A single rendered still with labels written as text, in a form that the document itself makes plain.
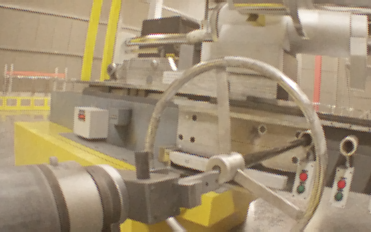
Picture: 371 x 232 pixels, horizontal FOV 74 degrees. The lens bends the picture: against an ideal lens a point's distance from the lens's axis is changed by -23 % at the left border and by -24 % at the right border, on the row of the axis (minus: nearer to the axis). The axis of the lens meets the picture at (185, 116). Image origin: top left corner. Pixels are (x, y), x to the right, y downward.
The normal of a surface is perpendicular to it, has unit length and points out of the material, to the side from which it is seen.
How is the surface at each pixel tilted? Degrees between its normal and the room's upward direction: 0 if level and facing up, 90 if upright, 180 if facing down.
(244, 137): 90
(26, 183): 35
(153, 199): 80
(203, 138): 90
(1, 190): 42
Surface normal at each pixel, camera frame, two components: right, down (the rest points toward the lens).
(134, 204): -0.62, 0.01
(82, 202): 0.76, -0.28
